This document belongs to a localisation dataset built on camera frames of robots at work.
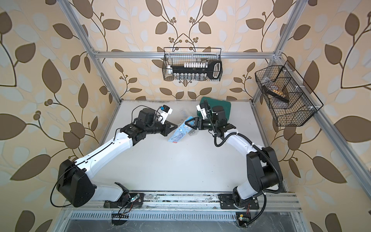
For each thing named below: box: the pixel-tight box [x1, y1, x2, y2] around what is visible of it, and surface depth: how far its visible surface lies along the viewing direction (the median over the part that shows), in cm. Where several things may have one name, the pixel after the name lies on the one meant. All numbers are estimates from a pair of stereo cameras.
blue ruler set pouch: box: [168, 116, 195, 144], surface depth 84 cm
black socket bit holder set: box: [167, 59, 223, 81], surface depth 86 cm
